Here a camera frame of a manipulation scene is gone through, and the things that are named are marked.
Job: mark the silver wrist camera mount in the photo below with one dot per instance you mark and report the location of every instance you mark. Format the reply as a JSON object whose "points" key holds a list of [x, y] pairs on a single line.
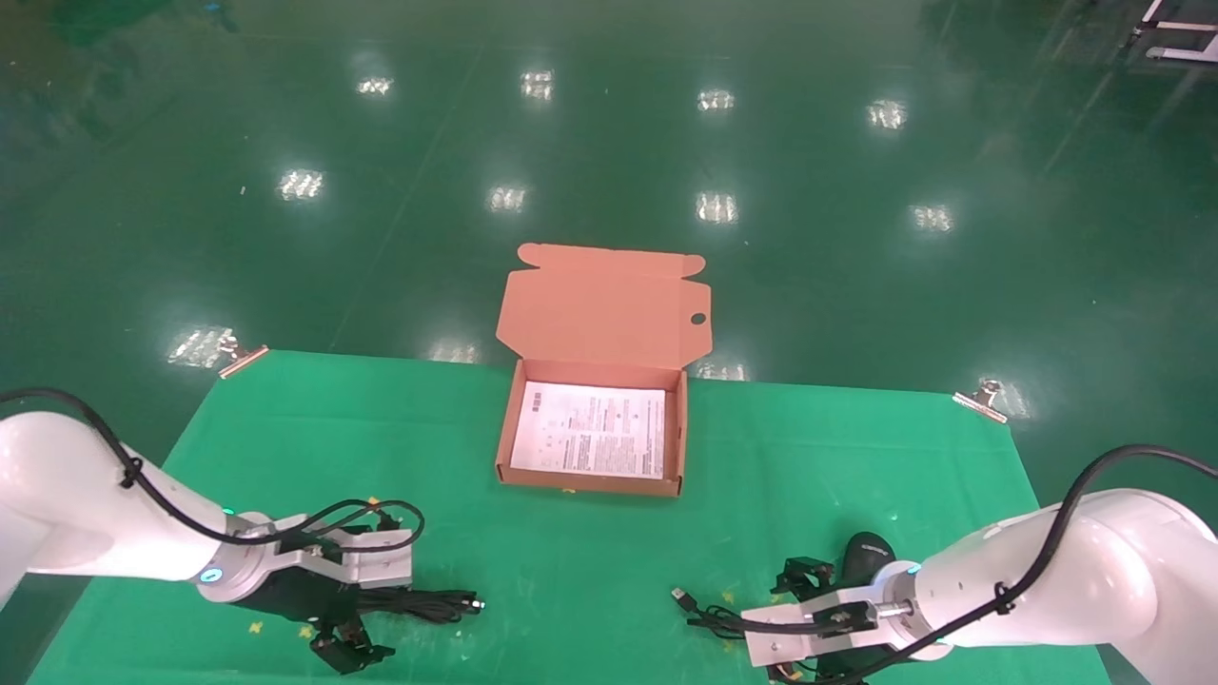
{"points": [[790, 647], [376, 568]]}

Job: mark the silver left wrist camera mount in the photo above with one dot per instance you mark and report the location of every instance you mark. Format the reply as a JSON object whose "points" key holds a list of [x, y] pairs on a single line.
{"points": [[376, 568]]}

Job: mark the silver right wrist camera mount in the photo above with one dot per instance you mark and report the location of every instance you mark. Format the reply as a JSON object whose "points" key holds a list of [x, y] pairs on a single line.
{"points": [[790, 647]]}

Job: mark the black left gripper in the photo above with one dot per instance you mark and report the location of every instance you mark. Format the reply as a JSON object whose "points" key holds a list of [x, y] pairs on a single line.
{"points": [[295, 595]]}

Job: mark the white metal frame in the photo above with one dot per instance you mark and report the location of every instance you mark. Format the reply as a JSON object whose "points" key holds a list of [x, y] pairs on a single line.
{"points": [[1185, 54]]}

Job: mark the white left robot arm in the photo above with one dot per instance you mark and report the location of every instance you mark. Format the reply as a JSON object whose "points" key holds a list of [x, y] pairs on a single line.
{"points": [[76, 504]]}

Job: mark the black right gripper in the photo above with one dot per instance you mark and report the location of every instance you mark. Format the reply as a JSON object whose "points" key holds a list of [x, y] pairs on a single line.
{"points": [[856, 663]]}

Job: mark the green table mat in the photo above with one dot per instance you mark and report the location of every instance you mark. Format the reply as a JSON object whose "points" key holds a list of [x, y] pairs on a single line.
{"points": [[571, 552]]}

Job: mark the metal binder clip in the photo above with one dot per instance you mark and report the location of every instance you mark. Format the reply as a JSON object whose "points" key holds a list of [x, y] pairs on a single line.
{"points": [[980, 404], [244, 361]]}

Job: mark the orange cardboard box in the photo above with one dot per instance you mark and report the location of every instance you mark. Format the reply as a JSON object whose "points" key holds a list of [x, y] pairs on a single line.
{"points": [[599, 314]]}

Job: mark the white printed paper leaflet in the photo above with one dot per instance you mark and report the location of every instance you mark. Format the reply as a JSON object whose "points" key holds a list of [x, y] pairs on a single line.
{"points": [[590, 428]]}

